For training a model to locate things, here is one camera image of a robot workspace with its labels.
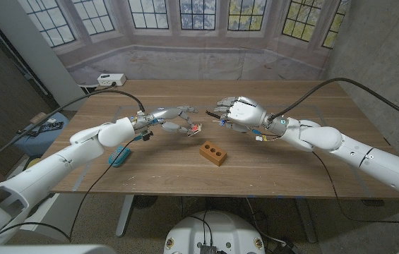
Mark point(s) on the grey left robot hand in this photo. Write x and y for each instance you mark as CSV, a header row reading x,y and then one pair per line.
x,y
160,114

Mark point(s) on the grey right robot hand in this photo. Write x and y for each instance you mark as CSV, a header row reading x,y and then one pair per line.
x,y
246,112

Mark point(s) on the small red white matchbox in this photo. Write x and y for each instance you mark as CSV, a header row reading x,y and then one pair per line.
x,y
193,130

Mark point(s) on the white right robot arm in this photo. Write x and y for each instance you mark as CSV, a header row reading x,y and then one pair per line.
x,y
361,155

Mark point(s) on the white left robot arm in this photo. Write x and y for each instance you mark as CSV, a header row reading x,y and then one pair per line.
x,y
51,173

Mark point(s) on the brown wooden block with holes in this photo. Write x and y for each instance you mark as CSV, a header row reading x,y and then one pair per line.
x,y
213,153

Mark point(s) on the teal handheld calculator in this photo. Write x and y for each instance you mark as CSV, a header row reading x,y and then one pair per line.
x,y
119,156

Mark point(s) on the white power strip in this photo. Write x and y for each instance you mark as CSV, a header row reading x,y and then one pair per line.
x,y
111,79

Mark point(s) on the printed window backdrop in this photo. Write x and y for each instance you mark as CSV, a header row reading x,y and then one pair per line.
x,y
199,63

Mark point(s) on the black floor fan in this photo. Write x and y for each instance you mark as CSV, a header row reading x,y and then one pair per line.
x,y
144,202

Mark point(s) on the grey metal table leg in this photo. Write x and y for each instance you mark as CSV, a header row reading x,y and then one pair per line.
x,y
305,218
125,215

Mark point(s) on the small white gadget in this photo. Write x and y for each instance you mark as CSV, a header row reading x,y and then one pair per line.
x,y
51,120

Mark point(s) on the black remote control with buttons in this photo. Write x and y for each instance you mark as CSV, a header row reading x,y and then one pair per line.
x,y
51,126

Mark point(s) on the beige twine roll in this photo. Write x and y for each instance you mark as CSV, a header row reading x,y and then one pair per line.
x,y
39,118

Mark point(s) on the blue padded stool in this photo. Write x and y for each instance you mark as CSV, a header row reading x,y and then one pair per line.
x,y
40,143

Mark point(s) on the white robot torso base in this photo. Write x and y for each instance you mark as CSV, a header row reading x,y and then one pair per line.
x,y
215,233

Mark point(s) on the slim black remote control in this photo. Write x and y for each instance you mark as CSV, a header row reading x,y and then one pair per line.
x,y
26,132

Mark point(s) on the yellow round object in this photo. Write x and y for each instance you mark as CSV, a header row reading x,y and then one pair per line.
x,y
31,163

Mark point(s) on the white robot body edge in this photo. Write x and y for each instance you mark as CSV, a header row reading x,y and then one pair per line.
x,y
43,249

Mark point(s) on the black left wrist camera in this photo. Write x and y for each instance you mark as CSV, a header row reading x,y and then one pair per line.
x,y
146,135

